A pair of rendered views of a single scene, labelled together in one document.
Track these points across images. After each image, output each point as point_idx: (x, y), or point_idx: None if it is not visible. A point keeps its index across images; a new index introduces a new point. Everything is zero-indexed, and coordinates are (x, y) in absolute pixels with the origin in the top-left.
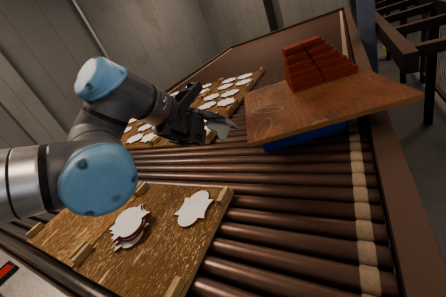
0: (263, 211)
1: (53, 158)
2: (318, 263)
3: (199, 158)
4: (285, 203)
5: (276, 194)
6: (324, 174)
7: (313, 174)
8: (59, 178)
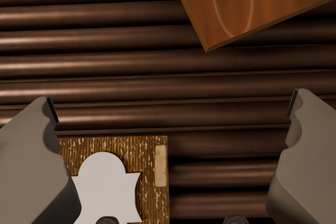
0: (238, 169)
1: None
2: None
3: (24, 38)
4: (269, 146)
5: (244, 124)
6: (318, 76)
7: (290, 68)
8: None
